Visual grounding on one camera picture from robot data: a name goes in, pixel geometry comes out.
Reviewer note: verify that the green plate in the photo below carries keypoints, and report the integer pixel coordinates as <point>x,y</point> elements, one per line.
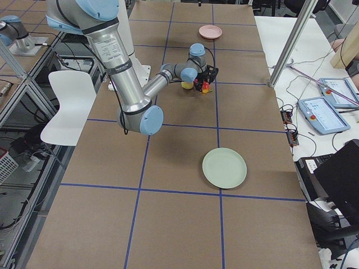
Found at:
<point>224,168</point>

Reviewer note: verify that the black computer case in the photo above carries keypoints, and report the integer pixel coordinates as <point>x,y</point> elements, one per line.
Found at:
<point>330,185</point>

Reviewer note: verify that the near teach pendant tablet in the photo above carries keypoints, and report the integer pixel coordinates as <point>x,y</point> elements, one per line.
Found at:
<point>322,116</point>

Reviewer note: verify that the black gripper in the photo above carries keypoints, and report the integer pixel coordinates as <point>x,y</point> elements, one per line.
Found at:
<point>199,81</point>

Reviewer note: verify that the pink plate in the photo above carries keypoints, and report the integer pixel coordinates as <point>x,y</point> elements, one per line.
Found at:
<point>210,32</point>

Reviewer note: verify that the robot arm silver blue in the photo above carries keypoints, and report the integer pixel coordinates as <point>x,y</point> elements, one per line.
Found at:
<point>98,21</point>
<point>15,36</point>

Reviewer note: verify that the yellow green peach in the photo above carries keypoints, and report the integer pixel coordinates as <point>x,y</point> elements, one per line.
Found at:
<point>187,85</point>

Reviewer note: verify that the white chair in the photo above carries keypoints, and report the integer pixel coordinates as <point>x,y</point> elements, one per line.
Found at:
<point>76,94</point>

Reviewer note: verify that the teach pendant tablet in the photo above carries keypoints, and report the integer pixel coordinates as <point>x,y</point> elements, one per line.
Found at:
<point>339,92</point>
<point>322,116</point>

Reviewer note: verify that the far teach pendant tablet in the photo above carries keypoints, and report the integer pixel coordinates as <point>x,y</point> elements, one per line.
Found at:
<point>339,92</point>

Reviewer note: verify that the aluminium frame post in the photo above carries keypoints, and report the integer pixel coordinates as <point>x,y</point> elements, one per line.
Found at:
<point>297,30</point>

